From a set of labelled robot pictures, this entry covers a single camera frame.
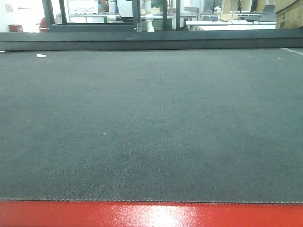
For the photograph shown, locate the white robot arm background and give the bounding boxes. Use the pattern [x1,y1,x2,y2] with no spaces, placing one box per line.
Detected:
[144,0,154,32]

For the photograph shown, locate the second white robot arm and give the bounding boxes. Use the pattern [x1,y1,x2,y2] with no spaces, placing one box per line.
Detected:
[107,0,116,23]

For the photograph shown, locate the dark grey woven mat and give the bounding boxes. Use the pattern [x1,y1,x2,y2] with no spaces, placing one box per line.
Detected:
[0,48,303,203]

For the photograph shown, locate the white lab table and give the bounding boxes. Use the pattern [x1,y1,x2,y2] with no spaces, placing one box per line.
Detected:
[186,20,276,31]

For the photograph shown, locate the red object far left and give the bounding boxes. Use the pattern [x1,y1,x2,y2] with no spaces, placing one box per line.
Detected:
[39,17,48,33]

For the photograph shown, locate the cardboard box top right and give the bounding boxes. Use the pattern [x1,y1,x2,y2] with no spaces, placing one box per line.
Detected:
[275,0,303,29]

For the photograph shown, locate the black metal frame table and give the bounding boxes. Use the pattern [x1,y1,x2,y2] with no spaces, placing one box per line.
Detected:
[42,0,190,32]

